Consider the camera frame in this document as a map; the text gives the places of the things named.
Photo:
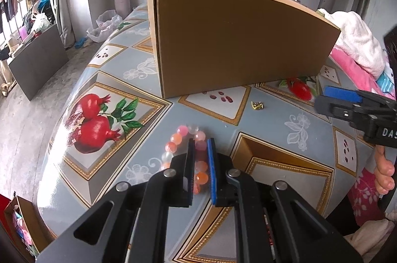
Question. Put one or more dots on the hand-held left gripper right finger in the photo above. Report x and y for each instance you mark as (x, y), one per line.
(212, 170)

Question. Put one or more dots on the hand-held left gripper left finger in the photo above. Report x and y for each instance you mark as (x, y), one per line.
(189, 173)

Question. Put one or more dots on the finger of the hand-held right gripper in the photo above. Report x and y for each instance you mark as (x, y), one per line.
(341, 93)
(335, 109)

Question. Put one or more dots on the gold knot charm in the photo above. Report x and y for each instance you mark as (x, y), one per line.
(257, 105)

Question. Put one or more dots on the large brown cardboard box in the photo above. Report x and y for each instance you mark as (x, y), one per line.
(242, 42)

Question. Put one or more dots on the person's right hand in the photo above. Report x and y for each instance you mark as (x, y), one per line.
(383, 171)

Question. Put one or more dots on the pink floral blanket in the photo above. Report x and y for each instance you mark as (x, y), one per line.
(350, 64)

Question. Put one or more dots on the white fleece blanket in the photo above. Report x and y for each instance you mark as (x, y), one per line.
(356, 33)

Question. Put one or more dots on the person's beige jacket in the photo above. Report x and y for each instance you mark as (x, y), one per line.
(372, 241)

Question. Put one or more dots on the small open cardboard box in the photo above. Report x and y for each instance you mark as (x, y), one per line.
(28, 219)

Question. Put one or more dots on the small blue cloth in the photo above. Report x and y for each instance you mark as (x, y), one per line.
(81, 42)

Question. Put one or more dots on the clear plastic bag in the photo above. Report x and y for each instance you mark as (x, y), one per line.
(104, 25)

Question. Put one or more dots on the grey board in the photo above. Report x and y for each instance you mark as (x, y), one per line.
(37, 64)

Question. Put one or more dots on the beige shoe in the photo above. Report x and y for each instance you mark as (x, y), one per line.
(7, 89)

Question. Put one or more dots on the white plastic bag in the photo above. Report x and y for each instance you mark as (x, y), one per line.
(40, 22)

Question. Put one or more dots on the pink plastic container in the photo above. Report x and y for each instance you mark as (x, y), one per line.
(24, 33)

